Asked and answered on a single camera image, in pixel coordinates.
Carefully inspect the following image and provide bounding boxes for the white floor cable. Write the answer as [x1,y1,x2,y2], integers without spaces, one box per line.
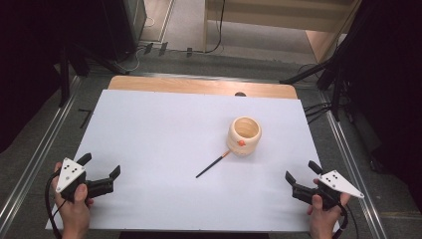
[122,16,157,73]

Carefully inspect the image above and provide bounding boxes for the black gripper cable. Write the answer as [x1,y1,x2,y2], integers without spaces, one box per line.
[44,169,65,239]
[331,201,361,239]

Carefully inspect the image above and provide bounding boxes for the person's right hand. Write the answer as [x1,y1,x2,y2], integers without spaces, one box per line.
[306,178,352,239]

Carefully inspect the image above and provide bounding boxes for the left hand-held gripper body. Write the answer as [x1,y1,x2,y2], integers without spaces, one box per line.
[54,156,115,204]

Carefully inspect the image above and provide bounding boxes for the metal floor rail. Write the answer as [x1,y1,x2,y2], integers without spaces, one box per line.
[318,91,390,239]
[0,75,83,231]

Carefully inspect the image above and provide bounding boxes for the black curtain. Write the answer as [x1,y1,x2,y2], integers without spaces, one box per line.
[334,0,422,213]
[0,0,110,154]

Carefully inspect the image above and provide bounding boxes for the black floor cables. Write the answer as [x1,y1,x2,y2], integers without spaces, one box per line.
[303,102,333,125]

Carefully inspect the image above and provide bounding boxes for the white board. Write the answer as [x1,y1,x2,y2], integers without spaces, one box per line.
[45,89,341,233]

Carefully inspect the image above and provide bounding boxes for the cream ribbed cup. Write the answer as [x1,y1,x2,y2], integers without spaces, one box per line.
[226,116,263,158]

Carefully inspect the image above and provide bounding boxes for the black metal stand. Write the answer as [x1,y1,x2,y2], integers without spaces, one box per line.
[279,49,353,122]
[57,42,131,108]

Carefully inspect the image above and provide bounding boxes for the black pen with orange end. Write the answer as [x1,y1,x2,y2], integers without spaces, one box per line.
[195,149,232,179]

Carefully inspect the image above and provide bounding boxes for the light wooden cabinet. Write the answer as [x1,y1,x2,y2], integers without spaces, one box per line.
[202,0,363,64]

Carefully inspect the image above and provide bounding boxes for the dark metal cabinet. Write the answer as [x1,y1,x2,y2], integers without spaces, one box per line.
[99,0,147,62]

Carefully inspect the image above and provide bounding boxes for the person's left hand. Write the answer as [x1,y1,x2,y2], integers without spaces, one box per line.
[52,161,96,239]

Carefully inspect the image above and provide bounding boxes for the black hanging cable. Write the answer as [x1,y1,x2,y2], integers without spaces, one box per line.
[190,0,227,55]

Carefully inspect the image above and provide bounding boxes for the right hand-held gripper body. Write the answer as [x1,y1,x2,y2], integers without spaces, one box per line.
[291,169,365,211]

